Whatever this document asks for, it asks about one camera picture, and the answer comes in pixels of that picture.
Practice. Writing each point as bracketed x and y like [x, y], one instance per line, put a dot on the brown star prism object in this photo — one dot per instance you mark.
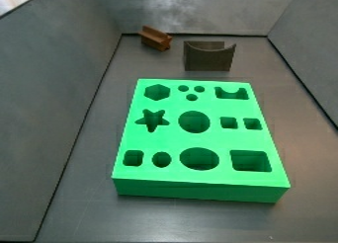
[154, 38]

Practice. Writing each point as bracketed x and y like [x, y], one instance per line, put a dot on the dark grey cradle fixture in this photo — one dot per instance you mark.
[207, 55]

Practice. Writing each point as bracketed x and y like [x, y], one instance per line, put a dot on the green shape sorter block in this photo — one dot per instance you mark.
[196, 143]

